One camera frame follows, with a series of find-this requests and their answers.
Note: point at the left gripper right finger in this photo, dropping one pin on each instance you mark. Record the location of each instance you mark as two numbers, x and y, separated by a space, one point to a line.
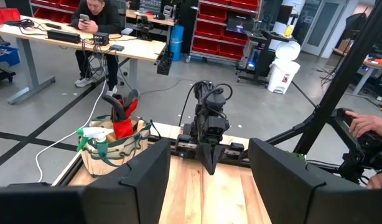
287 196

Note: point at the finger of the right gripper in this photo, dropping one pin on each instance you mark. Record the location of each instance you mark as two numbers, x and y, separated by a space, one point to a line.
209 155
218 155

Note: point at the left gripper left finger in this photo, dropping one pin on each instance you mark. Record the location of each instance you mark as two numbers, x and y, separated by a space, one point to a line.
141 193

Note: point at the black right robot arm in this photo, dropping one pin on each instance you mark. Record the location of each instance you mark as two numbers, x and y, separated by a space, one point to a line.
214 102

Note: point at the beige green canvas gardening bag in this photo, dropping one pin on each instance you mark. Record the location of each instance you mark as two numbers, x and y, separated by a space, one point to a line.
116 158

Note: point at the person's hand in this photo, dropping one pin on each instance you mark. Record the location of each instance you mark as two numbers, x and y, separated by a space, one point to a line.
368 124
379 182

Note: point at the white trash bin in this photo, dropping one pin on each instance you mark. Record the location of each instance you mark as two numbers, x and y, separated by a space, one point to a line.
282 77

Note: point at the blue barrel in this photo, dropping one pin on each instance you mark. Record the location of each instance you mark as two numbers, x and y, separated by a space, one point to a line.
177 43

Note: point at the black computer cart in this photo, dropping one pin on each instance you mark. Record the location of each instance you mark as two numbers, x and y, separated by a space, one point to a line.
262 59

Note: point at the wooden desk grey legs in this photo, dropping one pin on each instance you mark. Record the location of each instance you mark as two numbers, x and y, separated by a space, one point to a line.
138 49

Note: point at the metal rack red bins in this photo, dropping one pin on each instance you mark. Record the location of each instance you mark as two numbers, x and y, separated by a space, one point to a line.
216 31
48 12

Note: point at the wooden workbench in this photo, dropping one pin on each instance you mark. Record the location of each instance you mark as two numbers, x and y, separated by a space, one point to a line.
153 21

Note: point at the small black hub box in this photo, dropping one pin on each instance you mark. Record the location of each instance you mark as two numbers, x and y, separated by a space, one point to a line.
101 39

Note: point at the yellow bottle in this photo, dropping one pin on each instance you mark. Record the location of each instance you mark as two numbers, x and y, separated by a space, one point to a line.
289 31

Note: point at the person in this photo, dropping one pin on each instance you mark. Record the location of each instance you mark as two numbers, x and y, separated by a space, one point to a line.
100 18

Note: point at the wooden table grey legs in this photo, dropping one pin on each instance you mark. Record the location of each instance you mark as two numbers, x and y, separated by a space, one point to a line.
374 63

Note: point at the smartphone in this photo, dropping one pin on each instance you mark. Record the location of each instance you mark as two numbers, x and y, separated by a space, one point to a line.
84 17

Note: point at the black power brick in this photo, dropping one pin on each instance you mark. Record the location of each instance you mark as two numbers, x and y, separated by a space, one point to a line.
63 36

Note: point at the grey glass door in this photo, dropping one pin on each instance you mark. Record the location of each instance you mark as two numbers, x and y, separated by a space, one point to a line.
324 21

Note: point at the blue storage bin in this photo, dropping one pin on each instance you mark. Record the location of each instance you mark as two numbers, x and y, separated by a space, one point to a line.
7 56

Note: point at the red box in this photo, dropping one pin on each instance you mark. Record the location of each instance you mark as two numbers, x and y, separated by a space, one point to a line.
7 15

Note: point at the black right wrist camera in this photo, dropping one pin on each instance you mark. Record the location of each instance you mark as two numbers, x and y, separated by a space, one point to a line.
216 127

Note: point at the black rig frame post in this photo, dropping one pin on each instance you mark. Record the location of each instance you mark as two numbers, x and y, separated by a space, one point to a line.
346 71

